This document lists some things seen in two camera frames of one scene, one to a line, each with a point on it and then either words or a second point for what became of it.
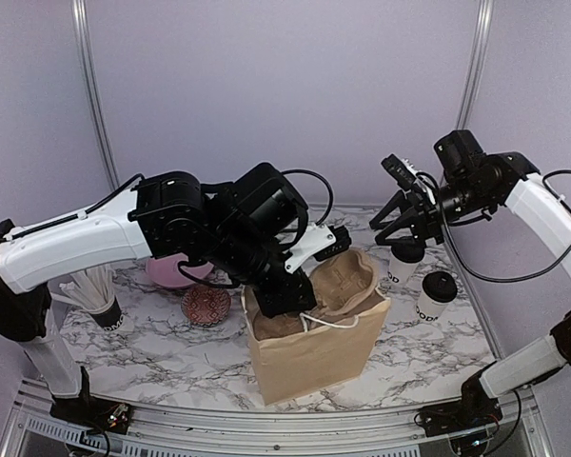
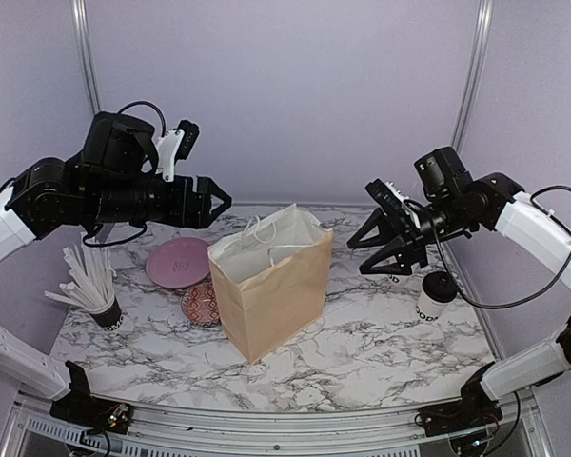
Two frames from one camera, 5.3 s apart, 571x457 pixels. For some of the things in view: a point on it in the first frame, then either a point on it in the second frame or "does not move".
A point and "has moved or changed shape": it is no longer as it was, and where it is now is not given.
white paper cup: (428, 309) does not move
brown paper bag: (313, 358) has moved or changed shape
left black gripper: (282, 302) to (200, 216)
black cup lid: (440, 286) does not move
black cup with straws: (92, 289) does not move
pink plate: (165, 270) does not move
